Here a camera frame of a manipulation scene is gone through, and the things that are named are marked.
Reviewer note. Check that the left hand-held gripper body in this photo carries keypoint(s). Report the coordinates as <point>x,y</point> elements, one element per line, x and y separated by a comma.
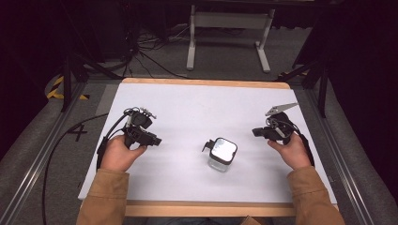
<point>137,130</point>

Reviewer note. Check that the white table cover sheet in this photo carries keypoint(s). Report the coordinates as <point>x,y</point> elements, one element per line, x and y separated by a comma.
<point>194,106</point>

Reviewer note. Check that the black tape floor mark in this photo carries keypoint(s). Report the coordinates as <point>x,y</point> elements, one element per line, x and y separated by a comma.
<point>78,131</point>

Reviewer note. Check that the clear jar with black-rimmed lid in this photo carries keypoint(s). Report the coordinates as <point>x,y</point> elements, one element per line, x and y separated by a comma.
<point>222,152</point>

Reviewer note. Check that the white metal stand frame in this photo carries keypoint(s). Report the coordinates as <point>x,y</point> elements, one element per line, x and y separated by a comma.
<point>230,20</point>

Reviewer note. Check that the person's right hand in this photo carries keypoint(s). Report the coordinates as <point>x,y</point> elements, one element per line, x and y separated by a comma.
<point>292,154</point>

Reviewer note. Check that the grey metal floor rail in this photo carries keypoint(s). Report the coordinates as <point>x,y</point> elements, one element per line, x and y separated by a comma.
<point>341,156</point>
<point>34,168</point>

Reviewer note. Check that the yellow black hazard tape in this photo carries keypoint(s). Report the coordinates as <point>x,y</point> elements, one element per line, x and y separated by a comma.
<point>56,90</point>

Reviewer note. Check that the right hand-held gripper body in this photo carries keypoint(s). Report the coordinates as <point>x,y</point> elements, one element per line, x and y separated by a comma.
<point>278,126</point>

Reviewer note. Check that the black tripod stand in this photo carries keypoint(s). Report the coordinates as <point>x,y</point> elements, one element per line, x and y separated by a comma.
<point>67,81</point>
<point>322,81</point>

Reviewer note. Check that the person's left hand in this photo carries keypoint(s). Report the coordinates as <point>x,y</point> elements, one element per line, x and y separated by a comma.
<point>117,154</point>

